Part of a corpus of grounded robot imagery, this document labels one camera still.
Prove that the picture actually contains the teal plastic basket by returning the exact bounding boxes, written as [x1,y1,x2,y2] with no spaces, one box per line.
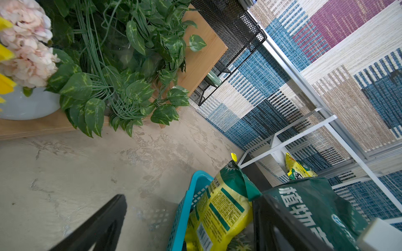
[166,170,213,251]

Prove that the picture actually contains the green yellow fertilizer bag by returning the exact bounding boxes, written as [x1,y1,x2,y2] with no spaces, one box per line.
[185,156,262,251]

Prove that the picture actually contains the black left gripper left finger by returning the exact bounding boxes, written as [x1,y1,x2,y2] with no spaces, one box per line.
[51,194,127,251]

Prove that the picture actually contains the green leafy artificial plant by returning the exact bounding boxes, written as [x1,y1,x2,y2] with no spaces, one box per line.
[39,1,206,137]

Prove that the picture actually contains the white flower vase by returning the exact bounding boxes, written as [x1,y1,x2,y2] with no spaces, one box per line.
[1,86,60,120]

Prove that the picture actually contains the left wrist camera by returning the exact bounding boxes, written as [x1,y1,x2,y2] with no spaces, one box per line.
[357,217,402,251]

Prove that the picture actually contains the small yellow flowers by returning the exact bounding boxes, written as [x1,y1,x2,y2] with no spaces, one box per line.
[0,17,17,104]

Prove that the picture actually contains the wooden board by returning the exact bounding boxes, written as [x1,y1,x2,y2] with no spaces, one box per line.
[1,1,227,140]

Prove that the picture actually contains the black wire mesh rack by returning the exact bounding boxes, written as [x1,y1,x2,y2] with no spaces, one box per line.
[190,1,267,107]

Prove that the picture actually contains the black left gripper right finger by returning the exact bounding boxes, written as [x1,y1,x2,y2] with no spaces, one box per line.
[252,195,331,251]

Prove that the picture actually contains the white metal shelf unit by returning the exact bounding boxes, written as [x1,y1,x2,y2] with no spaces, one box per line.
[238,108,402,225]

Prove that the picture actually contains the pale pink flower bouquet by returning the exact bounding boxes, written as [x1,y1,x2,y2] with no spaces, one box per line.
[1,1,60,88]

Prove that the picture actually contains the dark green soil bag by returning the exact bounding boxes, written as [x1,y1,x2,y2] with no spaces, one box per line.
[263,177,368,251]

